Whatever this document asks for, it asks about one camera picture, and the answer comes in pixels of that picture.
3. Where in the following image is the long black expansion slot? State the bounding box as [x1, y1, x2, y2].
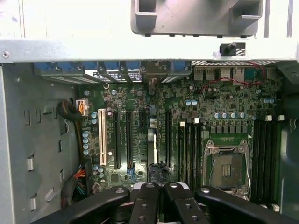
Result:
[126, 110, 135, 170]
[164, 110, 173, 169]
[113, 109, 121, 170]

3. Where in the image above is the coloured wire bundle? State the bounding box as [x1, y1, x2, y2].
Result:
[60, 162, 88, 208]

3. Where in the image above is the black sleeved power cable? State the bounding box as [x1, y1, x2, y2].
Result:
[57, 99, 83, 165]

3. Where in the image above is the short black expansion slot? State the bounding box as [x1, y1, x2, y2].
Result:
[139, 111, 147, 128]

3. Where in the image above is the black intrusion switch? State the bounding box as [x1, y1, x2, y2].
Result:
[219, 42, 246, 57]

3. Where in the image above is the open dark PC case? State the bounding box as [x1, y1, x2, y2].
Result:
[0, 37, 299, 224]

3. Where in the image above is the CPU socket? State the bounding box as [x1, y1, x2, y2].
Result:
[202, 139, 252, 196]

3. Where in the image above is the white expansion slot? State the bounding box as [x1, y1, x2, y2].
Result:
[97, 108, 106, 167]

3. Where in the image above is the white power connector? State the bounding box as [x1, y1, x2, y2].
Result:
[75, 98, 89, 117]

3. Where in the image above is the thin red wire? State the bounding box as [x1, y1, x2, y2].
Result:
[194, 60, 266, 93]

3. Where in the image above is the green Dell motherboard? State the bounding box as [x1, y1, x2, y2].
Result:
[78, 66, 285, 210]

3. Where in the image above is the grey plastic parts rack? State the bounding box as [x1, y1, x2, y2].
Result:
[130, 0, 264, 38]

